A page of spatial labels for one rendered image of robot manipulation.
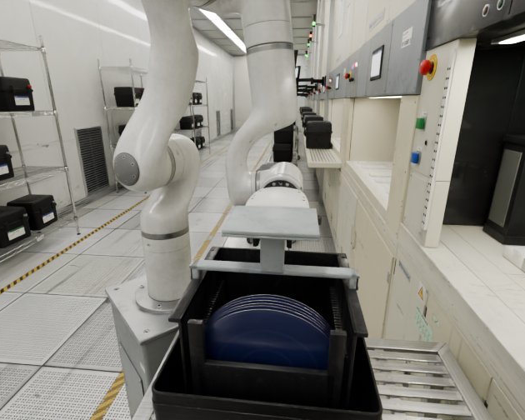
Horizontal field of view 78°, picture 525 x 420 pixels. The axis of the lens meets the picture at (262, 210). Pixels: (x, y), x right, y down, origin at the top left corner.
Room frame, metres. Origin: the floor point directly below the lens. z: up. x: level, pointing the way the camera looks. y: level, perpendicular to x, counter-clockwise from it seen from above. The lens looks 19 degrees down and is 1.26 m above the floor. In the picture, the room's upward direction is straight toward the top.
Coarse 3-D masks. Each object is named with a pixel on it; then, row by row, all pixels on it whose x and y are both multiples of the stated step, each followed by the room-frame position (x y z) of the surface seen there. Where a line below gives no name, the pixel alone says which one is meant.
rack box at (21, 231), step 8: (0, 208) 2.48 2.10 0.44; (8, 208) 2.48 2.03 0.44; (16, 208) 2.49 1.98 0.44; (24, 208) 2.53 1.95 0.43; (0, 216) 2.32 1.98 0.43; (8, 216) 2.38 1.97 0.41; (16, 216) 2.44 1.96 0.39; (24, 216) 2.49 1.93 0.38; (0, 224) 2.30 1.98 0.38; (8, 224) 2.35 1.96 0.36; (16, 224) 2.42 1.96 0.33; (24, 224) 2.49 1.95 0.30; (0, 232) 2.29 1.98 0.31; (8, 232) 2.34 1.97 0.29; (16, 232) 2.40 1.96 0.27; (24, 232) 2.47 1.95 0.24; (0, 240) 2.28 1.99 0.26; (8, 240) 2.33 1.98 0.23; (16, 240) 2.39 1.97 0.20
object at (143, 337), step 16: (112, 288) 0.80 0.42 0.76; (128, 288) 0.80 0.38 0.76; (112, 304) 0.78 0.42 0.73; (128, 304) 0.73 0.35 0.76; (128, 320) 0.66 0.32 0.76; (144, 320) 0.66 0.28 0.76; (160, 320) 0.66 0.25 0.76; (128, 336) 0.68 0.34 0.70; (144, 336) 0.61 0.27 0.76; (160, 336) 0.61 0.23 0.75; (128, 352) 0.70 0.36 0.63; (144, 352) 0.60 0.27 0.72; (160, 352) 0.62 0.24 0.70; (128, 368) 0.72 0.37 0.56; (144, 368) 0.60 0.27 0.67; (128, 384) 0.74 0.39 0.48; (144, 384) 0.62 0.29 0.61; (128, 400) 0.78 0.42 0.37
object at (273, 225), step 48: (192, 288) 0.39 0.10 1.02; (240, 288) 0.52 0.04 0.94; (288, 288) 0.51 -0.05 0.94; (336, 288) 0.47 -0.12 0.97; (192, 336) 0.33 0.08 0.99; (336, 336) 0.31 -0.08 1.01; (192, 384) 0.33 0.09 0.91; (240, 384) 0.32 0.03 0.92; (288, 384) 0.31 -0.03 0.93; (336, 384) 0.31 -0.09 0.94
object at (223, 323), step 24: (240, 312) 0.35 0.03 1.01; (264, 312) 0.34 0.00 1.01; (216, 336) 0.35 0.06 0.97; (240, 336) 0.35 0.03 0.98; (264, 336) 0.34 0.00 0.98; (288, 336) 0.34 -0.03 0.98; (312, 336) 0.34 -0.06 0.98; (240, 360) 0.35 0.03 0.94; (264, 360) 0.34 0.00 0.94; (288, 360) 0.34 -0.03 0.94; (312, 360) 0.34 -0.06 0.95
